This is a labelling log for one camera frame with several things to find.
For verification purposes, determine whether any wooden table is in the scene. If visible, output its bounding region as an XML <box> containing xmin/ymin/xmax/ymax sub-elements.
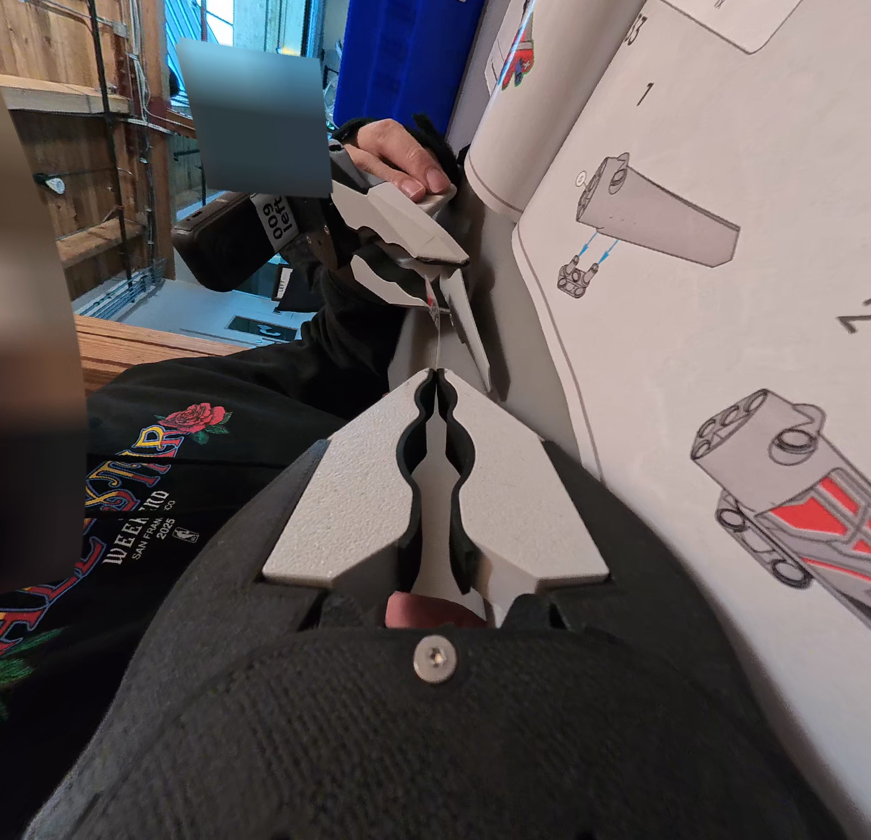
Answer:
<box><xmin>73</xmin><ymin>312</ymin><xmax>254</xmax><ymax>395</ymax></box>

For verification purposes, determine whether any person's right hand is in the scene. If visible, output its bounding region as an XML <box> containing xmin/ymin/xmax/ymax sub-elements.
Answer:
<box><xmin>384</xmin><ymin>591</ymin><xmax>488</xmax><ymax>630</ymax></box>

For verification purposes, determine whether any blue storage bin with tag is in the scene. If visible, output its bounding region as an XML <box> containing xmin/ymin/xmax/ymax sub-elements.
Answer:
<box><xmin>332</xmin><ymin>0</ymin><xmax>498</xmax><ymax>136</ymax></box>

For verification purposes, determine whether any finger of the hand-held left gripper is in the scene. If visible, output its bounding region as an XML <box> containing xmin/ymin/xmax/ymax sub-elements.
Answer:
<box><xmin>350</xmin><ymin>255</ymin><xmax>431</xmax><ymax>309</ymax></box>
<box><xmin>332</xmin><ymin>178</ymin><xmax>472</xmax><ymax>267</ymax></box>

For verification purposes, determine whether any clear toy sticker sheet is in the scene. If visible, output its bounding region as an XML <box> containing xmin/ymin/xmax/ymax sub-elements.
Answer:
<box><xmin>423</xmin><ymin>275</ymin><xmax>453</xmax><ymax>373</ymax></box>

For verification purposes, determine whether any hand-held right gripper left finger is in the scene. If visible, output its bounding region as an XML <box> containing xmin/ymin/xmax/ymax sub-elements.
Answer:
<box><xmin>260</xmin><ymin>368</ymin><xmax>436</xmax><ymax>609</ymax></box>

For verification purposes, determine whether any grey wedge toy panel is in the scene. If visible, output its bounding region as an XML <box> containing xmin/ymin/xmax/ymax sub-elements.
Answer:
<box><xmin>439</xmin><ymin>268</ymin><xmax>494</xmax><ymax>393</ymax></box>

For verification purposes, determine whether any person's left hand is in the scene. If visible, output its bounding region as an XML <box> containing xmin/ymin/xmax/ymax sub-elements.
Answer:
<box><xmin>347</xmin><ymin>118</ymin><xmax>455</xmax><ymax>200</ymax></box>

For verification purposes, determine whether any grey desk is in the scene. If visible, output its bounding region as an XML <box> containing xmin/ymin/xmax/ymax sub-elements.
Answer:
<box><xmin>388</xmin><ymin>0</ymin><xmax>871</xmax><ymax>840</ymax></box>

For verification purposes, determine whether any person's left forearm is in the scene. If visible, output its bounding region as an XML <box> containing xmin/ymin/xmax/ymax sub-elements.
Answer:
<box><xmin>231</xmin><ymin>268</ymin><xmax>412</xmax><ymax>446</ymax></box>

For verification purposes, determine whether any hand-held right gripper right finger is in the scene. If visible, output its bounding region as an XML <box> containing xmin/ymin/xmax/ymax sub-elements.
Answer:
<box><xmin>435</xmin><ymin>368</ymin><xmax>611</xmax><ymax>611</ymax></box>

